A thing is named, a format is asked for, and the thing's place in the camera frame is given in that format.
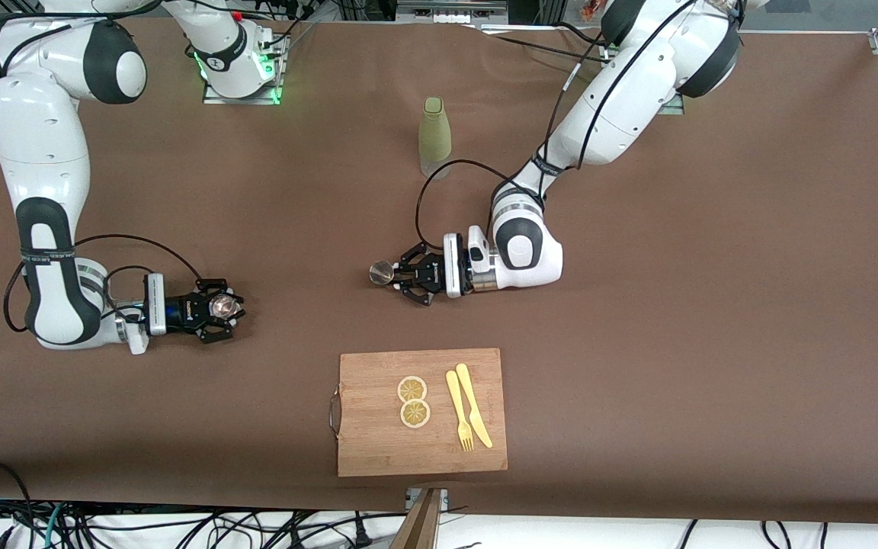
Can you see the small metal bracket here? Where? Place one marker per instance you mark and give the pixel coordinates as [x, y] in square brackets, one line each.
[411, 496]

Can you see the yellow plastic knife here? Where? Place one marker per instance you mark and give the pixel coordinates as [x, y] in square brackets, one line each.
[472, 404]

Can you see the brown wooden post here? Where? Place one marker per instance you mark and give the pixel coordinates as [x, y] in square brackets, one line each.
[418, 526]

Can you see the green sleeved glass shaker bottle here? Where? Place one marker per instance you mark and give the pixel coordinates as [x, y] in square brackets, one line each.
[435, 133]

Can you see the yellow plastic fork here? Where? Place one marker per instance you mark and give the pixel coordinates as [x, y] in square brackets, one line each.
[459, 412]

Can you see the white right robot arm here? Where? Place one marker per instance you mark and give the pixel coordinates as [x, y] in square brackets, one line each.
[43, 168]

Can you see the steel jigger measuring cup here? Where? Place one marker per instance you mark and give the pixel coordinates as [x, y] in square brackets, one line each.
[382, 272]

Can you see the small clear glass cup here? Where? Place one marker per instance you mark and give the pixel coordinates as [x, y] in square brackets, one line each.
[224, 306]

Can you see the lemon slice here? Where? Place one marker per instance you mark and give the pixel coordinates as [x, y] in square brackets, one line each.
[411, 389]
[414, 413]

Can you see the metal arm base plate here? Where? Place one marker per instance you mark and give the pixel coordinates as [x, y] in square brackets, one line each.
[674, 107]
[214, 97]

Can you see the bamboo cutting board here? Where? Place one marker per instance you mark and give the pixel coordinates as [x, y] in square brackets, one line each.
[424, 415]

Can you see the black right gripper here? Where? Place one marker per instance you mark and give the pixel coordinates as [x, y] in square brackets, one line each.
[189, 310]

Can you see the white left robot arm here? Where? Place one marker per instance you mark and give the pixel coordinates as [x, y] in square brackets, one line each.
[622, 99]

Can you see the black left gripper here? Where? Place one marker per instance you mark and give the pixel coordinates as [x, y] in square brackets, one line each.
[429, 276]

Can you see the grey power strip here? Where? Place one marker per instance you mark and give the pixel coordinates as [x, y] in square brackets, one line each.
[450, 11]

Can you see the brown table cover sheet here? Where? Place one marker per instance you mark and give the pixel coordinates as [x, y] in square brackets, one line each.
[637, 381]

